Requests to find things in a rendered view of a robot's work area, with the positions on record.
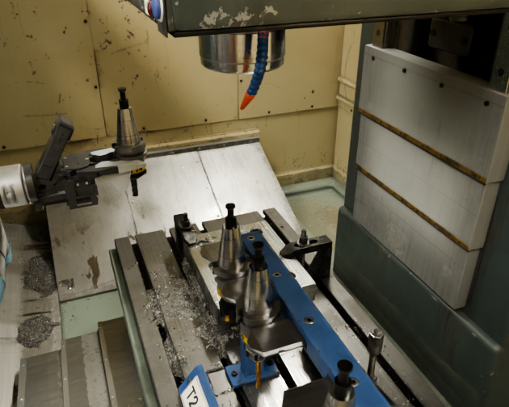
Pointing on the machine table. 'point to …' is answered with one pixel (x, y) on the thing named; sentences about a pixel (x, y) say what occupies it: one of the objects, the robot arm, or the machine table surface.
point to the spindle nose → (240, 52)
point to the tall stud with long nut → (374, 350)
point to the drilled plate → (205, 279)
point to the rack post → (246, 370)
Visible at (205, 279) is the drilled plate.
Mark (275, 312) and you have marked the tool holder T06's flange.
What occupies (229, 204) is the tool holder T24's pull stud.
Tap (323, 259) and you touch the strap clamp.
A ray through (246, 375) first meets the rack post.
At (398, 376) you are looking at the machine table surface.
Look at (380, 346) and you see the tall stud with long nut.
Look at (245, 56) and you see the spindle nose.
